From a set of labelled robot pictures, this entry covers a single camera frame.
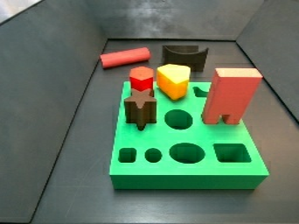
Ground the salmon oval cylinder peg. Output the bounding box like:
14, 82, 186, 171
99, 47, 151, 68

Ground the black curved fixture cradle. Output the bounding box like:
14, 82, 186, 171
163, 45, 210, 72

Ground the brown star prism block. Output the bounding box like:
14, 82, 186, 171
125, 88, 157, 131

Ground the red hexagonal prism block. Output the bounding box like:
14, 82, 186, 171
130, 66, 155, 91

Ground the yellow rounded pentagon block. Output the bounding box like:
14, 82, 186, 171
157, 64, 191, 100

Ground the green shape sorter base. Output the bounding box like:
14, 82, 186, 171
110, 82, 269, 189

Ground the salmon arch block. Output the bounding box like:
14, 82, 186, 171
202, 68, 263, 125

